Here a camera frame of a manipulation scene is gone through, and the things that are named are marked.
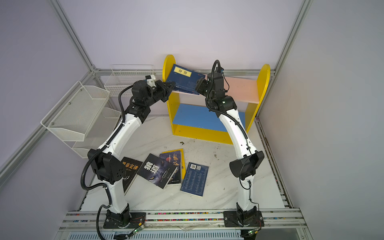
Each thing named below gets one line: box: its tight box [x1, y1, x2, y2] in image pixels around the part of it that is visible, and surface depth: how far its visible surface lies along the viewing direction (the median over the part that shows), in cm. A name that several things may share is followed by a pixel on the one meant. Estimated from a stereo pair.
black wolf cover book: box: [136, 153, 178, 189], surface depth 90 cm
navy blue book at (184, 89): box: [173, 85, 200, 95], surface depth 76 cm
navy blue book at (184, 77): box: [166, 63, 206, 90], surface depth 79 cm
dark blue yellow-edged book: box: [159, 148, 186, 185], surface depth 92 cm
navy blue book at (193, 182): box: [180, 162, 209, 197], surface depth 87 cm
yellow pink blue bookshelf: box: [163, 54, 271, 144], surface depth 79 cm
